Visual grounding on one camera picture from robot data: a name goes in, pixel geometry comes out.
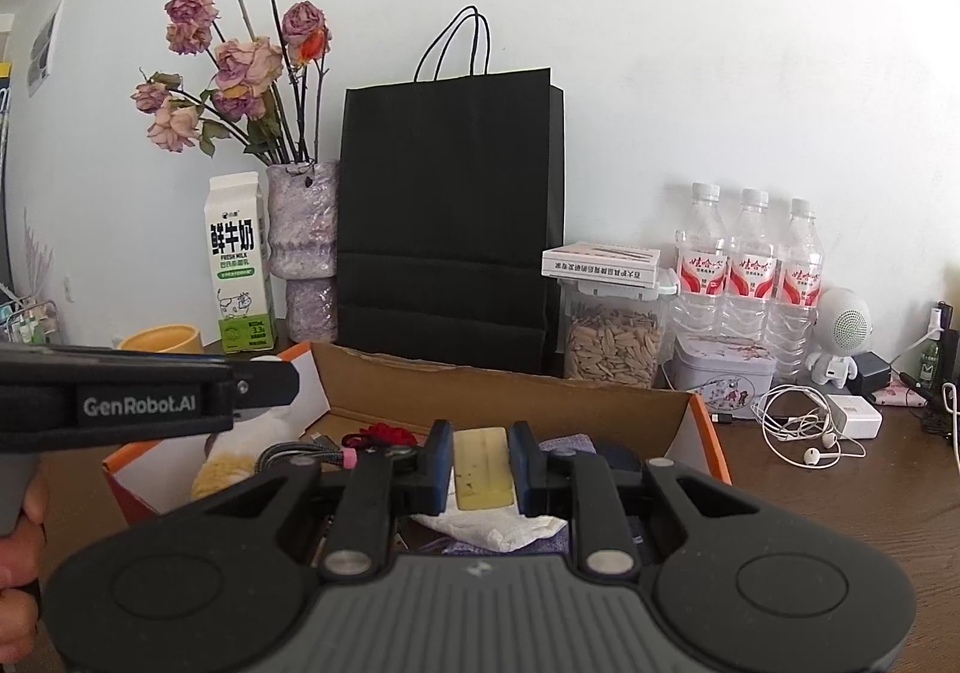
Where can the white robot speaker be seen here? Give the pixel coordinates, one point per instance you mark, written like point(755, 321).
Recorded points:
point(844, 324)

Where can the pink floral case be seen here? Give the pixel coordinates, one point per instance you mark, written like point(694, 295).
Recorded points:
point(904, 394)

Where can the wall poster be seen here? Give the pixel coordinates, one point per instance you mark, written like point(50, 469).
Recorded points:
point(45, 46)

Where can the orange cardboard box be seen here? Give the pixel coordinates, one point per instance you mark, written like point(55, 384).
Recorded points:
point(487, 391)

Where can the purple mottled vase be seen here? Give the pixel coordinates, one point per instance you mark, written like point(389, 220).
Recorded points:
point(304, 230)

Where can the small green spray bottle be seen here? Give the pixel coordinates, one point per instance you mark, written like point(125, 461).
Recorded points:
point(930, 361)

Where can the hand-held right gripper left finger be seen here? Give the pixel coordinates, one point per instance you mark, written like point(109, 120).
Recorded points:
point(442, 463)

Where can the white square charger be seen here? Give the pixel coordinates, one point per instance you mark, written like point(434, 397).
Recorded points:
point(855, 416)

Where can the purple linen cloth bag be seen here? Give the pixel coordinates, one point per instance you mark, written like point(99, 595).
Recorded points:
point(566, 444)

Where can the white tissue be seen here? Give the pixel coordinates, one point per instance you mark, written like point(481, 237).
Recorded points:
point(487, 530)

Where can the yellow white plush toy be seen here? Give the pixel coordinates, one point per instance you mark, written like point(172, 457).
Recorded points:
point(217, 474)

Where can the purple dried plant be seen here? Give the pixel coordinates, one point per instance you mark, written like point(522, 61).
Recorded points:
point(37, 260)

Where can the flat white printed box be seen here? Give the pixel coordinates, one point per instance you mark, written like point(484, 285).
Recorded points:
point(600, 262)

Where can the yellow ceramic mug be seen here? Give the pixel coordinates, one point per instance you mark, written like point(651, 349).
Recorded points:
point(161, 340)

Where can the dried pink rose bouquet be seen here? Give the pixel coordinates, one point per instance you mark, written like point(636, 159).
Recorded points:
point(247, 69)

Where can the dark blue pouch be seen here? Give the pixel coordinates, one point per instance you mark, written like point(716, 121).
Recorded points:
point(619, 455)

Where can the clear seed container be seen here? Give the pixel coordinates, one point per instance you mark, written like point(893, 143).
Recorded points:
point(611, 343)

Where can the black upright device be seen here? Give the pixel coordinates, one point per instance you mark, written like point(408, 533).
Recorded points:
point(951, 350)

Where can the black paper bag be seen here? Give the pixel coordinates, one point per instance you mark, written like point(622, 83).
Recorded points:
point(450, 230)

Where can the black power adapter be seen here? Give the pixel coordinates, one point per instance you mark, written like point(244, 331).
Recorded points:
point(874, 373)

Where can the white green milk carton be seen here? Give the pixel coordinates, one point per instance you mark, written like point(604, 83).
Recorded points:
point(240, 253)

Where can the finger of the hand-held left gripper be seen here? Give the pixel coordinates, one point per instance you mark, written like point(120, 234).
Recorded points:
point(266, 384)

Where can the white wall socket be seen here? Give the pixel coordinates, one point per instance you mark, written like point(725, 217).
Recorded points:
point(69, 288)

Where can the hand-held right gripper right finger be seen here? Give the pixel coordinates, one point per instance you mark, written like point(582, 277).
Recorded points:
point(521, 470)

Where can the printed tin box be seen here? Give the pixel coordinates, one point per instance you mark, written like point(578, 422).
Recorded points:
point(720, 373)

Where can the person's left hand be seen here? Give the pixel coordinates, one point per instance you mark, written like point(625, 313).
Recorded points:
point(15, 560)

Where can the red fabric rose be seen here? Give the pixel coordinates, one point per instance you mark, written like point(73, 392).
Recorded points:
point(382, 433)

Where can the yellow soap bar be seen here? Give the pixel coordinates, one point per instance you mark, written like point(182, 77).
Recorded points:
point(484, 467)

